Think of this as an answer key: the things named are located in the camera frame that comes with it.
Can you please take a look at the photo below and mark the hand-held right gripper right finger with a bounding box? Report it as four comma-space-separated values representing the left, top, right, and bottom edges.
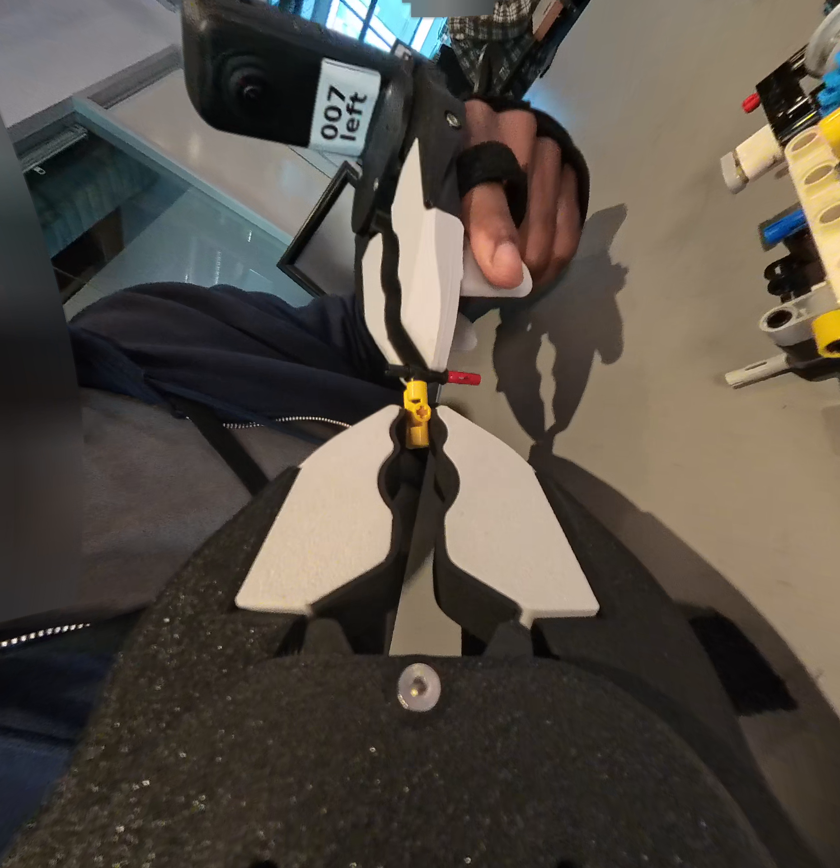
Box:
433, 404, 601, 629

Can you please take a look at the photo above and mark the partly built lego vehicle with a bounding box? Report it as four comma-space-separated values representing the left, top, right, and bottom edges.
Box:
720, 0, 840, 391

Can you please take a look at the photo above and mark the person's left hand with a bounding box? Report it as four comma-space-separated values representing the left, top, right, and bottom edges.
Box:
459, 98, 585, 291

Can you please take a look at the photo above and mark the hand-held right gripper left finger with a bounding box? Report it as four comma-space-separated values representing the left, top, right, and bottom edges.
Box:
234, 404, 402, 619

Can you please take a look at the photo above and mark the black framed panel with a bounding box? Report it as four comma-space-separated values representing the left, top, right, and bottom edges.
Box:
276, 161, 364, 299

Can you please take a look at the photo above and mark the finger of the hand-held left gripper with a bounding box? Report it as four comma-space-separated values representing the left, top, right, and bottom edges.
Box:
391, 137, 466, 374
361, 232, 410, 370

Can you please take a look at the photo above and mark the navy zip jacket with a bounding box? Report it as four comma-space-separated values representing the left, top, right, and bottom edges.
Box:
0, 281, 410, 868

